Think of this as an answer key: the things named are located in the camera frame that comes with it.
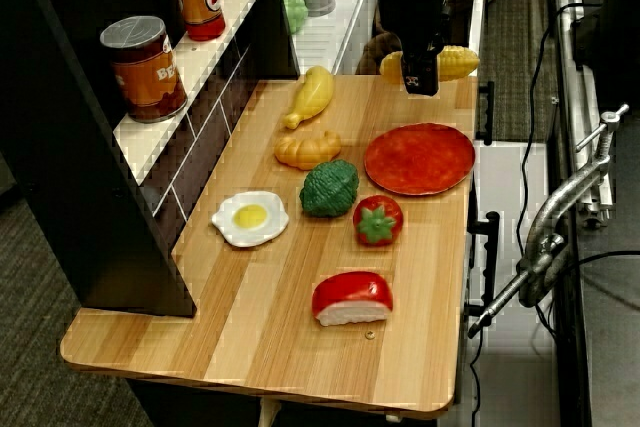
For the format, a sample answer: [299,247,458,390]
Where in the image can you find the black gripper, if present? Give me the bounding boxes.
[398,21,446,98]

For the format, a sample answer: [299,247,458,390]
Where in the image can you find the yellow toy corn cob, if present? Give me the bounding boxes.
[379,45,481,85]

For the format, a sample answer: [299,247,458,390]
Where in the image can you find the orange red round plate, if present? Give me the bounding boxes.
[363,122,477,197]

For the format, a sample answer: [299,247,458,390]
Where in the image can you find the white toy kitchen counter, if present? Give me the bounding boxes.
[288,0,377,75]

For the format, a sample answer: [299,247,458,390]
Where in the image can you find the yellow toy squash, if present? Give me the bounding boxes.
[283,65,336,131]

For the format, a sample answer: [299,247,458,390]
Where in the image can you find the white drawer cabinet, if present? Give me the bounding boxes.
[452,0,559,427]

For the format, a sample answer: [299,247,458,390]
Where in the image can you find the tan toy croissant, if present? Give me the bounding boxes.
[273,129,344,172]

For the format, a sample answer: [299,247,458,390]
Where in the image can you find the light green toy grapes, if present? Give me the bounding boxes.
[281,0,310,37]

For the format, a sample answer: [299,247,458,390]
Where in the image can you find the green toy broccoli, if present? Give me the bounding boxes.
[298,159,361,220]

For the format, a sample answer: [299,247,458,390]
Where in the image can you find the red toy tomato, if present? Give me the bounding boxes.
[352,194,405,248]

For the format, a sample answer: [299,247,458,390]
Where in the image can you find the grey metal C clamp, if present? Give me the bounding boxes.
[466,103,631,340]

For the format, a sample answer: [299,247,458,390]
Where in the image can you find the white toy fried egg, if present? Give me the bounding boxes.
[210,190,291,249]

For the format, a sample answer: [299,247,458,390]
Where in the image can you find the red white toy sushi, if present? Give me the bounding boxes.
[311,270,395,329]

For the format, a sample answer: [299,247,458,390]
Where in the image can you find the brown toy beans can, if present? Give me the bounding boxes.
[99,15,189,124]

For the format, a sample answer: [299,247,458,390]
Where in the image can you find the black shelf unit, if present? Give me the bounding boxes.
[0,0,302,319]

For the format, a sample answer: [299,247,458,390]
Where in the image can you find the short black drawer handle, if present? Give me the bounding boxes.
[476,80,496,147]

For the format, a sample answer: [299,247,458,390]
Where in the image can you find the long black cable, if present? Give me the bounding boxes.
[514,1,603,268]

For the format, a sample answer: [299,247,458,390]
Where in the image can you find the aluminium frame rail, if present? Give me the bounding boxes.
[548,0,617,222]

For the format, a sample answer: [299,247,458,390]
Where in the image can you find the long black drawer handle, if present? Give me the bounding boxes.
[465,211,502,319]

